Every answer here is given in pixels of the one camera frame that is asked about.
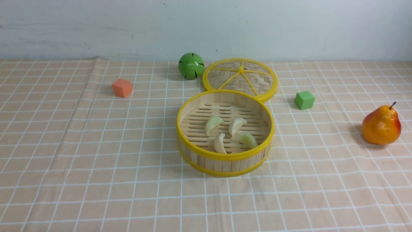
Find white dumpling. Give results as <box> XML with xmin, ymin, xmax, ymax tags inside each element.
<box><xmin>229</xmin><ymin>118</ymin><xmax>247</xmax><ymax>138</ymax></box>
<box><xmin>212</xmin><ymin>133</ymin><xmax>227</xmax><ymax>154</ymax></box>

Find pale green dumpling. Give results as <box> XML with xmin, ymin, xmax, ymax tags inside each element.
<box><xmin>205</xmin><ymin>116</ymin><xmax>223</xmax><ymax>136</ymax></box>
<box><xmin>235</xmin><ymin>132</ymin><xmax>258</xmax><ymax>149</ymax></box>

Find pale green dumpling in tray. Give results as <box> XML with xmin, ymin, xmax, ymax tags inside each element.
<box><xmin>205</xmin><ymin>116</ymin><xmax>223</xmax><ymax>136</ymax></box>

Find yellow rimmed bamboo steamer tray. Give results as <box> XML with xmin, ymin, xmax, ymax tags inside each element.
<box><xmin>176</xmin><ymin>90</ymin><xmax>275</xmax><ymax>177</ymax></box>

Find white dumpling in tray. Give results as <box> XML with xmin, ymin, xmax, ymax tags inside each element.
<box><xmin>229</xmin><ymin>118</ymin><xmax>247</xmax><ymax>138</ymax></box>

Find yellow rimmed bamboo steamer lid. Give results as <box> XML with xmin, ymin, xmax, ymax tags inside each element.
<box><xmin>202</xmin><ymin>58</ymin><xmax>278</xmax><ymax>102</ymax></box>

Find green toy ball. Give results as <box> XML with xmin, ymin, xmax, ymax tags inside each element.
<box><xmin>178</xmin><ymin>53</ymin><xmax>204</xmax><ymax>80</ymax></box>

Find orange foam cube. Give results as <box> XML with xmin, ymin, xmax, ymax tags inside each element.
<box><xmin>112</xmin><ymin>78</ymin><xmax>133</xmax><ymax>98</ymax></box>

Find green foam cube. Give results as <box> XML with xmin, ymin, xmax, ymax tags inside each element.
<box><xmin>294</xmin><ymin>91</ymin><xmax>315</xmax><ymax>110</ymax></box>

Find beige checkered tablecloth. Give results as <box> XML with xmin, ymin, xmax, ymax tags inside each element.
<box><xmin>0</xmin><ymin>57</ymin><xmax>412</xmax><ymax>232</ymax></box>

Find orange red toy pear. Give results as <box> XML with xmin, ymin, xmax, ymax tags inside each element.
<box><xmin>361</xmin><ymin>102</ymin><xmax>402</xmax><ymax>145</ymax></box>

